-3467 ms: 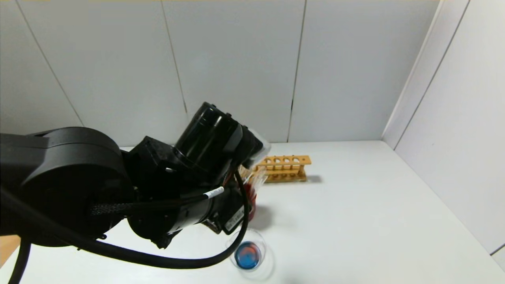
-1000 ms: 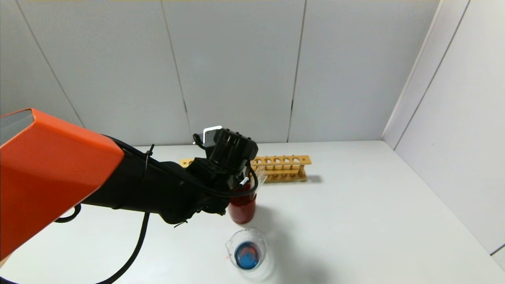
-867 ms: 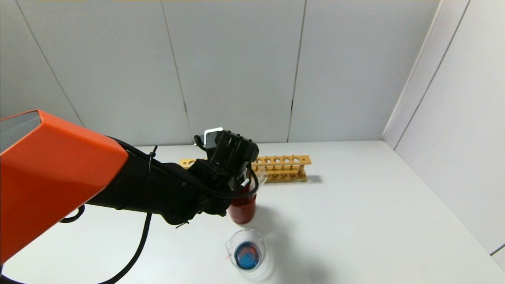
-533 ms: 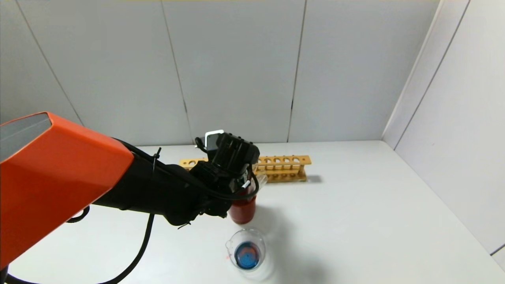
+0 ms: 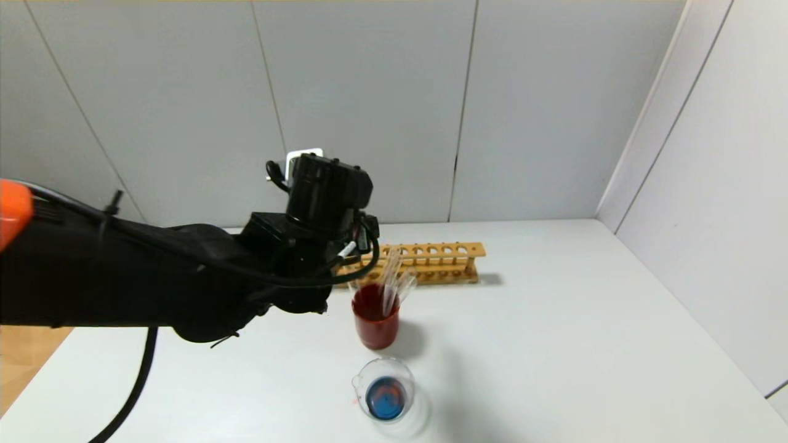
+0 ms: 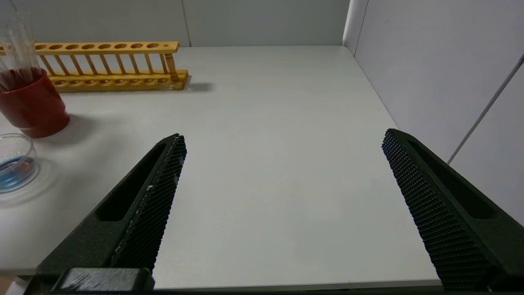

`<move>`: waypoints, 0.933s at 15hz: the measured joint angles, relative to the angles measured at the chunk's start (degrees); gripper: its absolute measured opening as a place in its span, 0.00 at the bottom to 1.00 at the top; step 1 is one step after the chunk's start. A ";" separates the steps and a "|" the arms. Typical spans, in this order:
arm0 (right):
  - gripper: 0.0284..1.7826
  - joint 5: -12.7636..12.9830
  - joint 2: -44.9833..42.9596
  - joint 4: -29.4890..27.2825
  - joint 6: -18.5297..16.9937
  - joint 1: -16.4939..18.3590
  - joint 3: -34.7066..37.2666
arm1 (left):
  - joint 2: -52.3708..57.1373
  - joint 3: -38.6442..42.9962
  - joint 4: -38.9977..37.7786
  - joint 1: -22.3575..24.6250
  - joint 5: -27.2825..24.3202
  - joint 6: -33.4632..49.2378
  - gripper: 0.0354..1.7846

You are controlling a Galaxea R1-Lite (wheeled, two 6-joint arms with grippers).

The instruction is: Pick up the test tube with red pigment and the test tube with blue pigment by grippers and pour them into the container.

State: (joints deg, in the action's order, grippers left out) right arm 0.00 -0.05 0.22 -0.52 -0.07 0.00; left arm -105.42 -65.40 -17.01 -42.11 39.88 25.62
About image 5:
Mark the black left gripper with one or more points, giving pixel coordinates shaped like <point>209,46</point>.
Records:
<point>326,191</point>

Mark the test tube with red pigment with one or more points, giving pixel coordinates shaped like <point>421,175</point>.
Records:
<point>391,277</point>

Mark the wooden test tube rack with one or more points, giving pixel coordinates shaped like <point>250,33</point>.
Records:
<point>443,264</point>

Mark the red cup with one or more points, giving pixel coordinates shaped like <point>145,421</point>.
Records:
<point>377,332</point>

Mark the clear glass beaker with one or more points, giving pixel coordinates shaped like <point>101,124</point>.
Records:
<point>386,397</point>

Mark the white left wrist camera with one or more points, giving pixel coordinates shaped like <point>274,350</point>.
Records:
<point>298,157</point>

